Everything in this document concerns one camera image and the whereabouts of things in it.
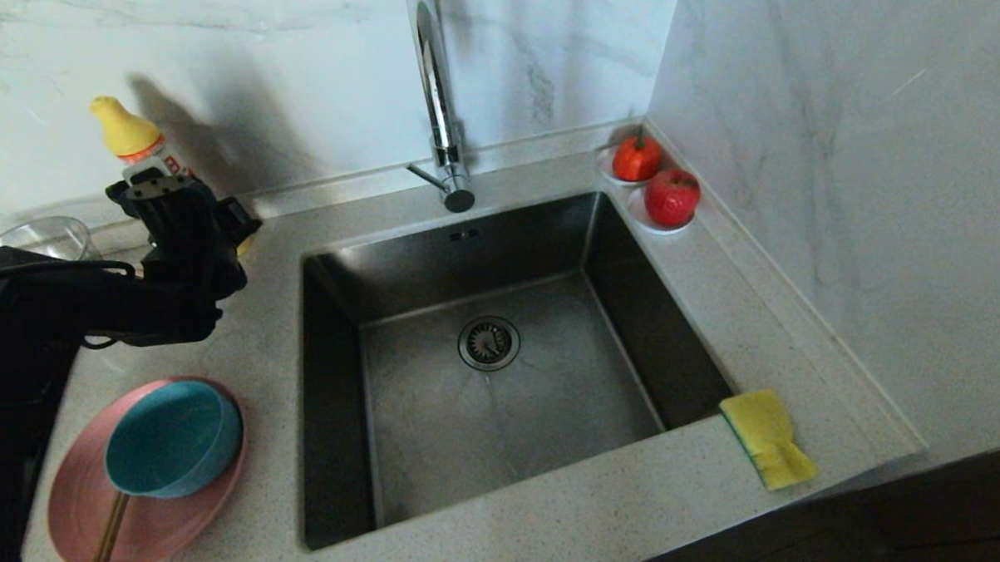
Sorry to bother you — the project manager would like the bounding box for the stainless steel sink basin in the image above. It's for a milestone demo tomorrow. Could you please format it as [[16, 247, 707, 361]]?
[[291, 187, 738, 550]]

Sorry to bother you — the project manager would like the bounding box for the clear glass bowl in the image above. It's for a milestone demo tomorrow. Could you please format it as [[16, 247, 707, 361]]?
[[0, 214, 94, 266]]

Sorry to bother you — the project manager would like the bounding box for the pink plate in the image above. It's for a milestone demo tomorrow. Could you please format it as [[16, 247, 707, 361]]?
[[42, 374, 253, 562]]

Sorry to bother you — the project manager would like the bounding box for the yellow green sponge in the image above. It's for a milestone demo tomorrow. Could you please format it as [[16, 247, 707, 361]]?
[[717, 387, 820, 493]]

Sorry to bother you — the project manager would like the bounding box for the red tomato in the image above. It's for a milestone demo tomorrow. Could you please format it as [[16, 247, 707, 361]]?
[[612, 134, 663, 184]]

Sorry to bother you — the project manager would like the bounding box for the round metal drain strainer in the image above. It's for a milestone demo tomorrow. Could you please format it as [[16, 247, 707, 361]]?
[[457, 315, 522, 373]]

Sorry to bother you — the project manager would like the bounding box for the red apple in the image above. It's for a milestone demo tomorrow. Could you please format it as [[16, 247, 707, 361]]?
[[643, 168, 702, 229]]

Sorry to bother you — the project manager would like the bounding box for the orange dish soap bottle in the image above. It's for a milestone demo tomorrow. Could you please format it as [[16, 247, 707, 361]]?
[[90, 90, 259, 263]]

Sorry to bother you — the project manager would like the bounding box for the teal bowl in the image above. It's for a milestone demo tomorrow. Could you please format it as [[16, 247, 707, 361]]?
[[103, 378, 246, 500]]

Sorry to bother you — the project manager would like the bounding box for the brown wooden chopstick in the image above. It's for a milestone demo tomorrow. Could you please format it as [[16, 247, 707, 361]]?
[[79, 491, 134, 562]]

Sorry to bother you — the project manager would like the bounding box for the chrome faucet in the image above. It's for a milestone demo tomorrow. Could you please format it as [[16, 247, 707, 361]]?
[[401, 0, 478, 216]]

